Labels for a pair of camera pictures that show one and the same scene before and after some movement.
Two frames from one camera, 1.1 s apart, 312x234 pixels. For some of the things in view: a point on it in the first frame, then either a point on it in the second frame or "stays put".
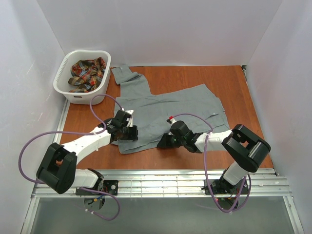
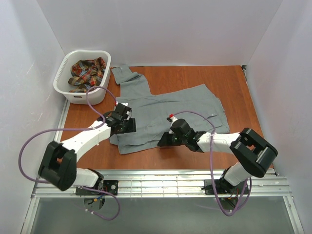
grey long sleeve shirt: [199, 107] stays put
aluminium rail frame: [181, 183] stays put
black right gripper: [166, 141] stays put
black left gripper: [131, 133] to [129, 125]
